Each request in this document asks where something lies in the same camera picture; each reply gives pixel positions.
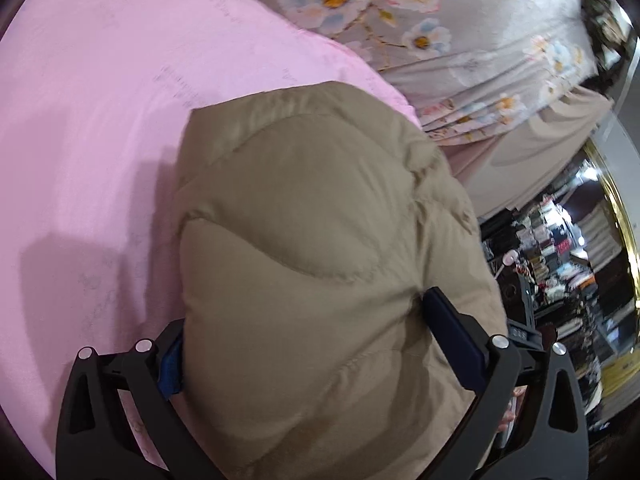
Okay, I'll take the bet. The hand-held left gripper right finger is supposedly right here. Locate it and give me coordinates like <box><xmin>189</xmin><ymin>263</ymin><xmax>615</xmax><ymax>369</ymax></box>
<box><xmin>423</xmin><ymin>286</ymin><xmax>592</xmax><ymax>480</ymax></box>

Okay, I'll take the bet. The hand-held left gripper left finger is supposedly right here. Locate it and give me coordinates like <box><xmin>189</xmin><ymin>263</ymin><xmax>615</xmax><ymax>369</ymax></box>
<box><xmin>55</xmin><ymin>317</ymin><xmax>223</xmax><ymax>480</ymax></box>

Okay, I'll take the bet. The khaki puffer jacket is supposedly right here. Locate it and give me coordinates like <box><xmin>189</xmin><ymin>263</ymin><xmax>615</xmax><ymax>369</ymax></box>
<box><xmin>172</xmin><ymin>80</ymin><xmax>508</xmax><ymax>480</ymax></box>

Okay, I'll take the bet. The cluttered shelf of goods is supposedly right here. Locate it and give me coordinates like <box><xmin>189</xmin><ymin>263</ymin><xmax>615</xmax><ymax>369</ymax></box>
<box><xmin>477</xmin><ymin>157</ymin><xmax>640</xmax><ymax>443</ymax></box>

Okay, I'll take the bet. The beige bed skirt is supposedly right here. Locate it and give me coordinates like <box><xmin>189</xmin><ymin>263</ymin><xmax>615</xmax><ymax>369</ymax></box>
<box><xmin>444</xmin><ymin>85</ymin><xmax>617</xmax><ymax>221</ymax></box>

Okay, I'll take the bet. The pink blanket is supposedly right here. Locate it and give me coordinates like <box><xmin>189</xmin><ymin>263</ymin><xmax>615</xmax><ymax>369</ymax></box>
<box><xmin>0</xmin><ymin>0</ymin><xmax>426</xmax><ymax>480</ymax></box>

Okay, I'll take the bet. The grey floral bed sheet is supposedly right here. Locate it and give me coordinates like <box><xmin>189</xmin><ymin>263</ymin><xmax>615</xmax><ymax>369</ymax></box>
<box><xmin>185</xmin><ymin>0</ymin><xmax>618</xmax><ymax>147</ymax></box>

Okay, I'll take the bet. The gold mirror frame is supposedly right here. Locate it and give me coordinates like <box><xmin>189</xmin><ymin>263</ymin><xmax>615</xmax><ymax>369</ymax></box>
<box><xmin>582</xmin><ymin>137</ymin><xmax>640</xmax><ymax>311</ymax></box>

